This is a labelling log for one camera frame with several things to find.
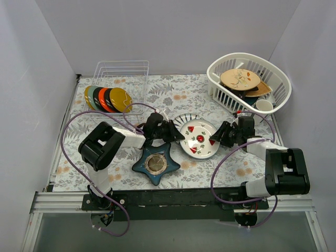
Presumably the white blue-striped plate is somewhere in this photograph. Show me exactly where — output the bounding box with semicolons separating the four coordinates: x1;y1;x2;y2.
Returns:
173;113;203;130

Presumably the black glossy plate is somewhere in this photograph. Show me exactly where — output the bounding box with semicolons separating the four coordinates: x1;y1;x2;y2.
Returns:
103;88;117;113

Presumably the orange red round plate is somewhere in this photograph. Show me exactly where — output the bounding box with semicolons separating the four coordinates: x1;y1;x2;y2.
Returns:
98;88;113;113

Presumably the blue floral green plate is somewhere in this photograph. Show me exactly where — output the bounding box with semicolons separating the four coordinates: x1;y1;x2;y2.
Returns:
87;86;100;111

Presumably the yellow patterned round plate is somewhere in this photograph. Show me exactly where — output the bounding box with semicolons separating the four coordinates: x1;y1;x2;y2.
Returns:
84;86;98;110

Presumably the dark brown plate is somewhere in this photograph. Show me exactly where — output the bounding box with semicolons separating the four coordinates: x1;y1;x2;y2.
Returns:
93;86;106;112

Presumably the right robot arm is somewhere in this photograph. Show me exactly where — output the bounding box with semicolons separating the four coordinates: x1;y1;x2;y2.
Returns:
209;116;310;209

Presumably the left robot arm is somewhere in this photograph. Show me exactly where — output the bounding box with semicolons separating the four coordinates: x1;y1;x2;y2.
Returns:
78;112;185;210

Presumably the dark teal dish in basket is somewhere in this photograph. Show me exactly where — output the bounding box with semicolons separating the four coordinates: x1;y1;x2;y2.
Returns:
236;97;259;110

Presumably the floral table mat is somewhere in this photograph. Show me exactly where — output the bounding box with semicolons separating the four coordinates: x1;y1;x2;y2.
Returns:
52;75;265;192

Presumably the white cup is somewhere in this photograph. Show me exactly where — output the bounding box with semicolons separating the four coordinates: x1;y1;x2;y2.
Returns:
255;99;274;111

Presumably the blue star-shaped plate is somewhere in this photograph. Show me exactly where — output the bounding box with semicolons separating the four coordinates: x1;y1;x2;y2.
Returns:
132;143;181;186

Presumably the tan fan-shaped plate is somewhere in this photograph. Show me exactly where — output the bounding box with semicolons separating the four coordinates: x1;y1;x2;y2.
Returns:
245;81;272;97

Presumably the white plastic slatted basket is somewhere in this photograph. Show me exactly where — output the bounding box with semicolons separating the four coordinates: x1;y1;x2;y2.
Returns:
206;52;292;116

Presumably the beige floral round plate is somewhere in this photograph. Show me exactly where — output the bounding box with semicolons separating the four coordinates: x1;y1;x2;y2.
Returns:
220;69;261;91

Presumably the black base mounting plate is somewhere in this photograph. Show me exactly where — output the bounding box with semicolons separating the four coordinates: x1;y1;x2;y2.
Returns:
81;187;269;222

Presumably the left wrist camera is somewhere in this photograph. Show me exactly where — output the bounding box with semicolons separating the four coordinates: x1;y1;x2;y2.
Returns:
155;109;169;122

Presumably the white wire dish rack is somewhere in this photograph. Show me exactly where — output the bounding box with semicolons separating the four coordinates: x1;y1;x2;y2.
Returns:
82;60;149;124

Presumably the aluminium frame rail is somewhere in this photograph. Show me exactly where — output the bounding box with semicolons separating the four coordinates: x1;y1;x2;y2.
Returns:
29;192;328;251

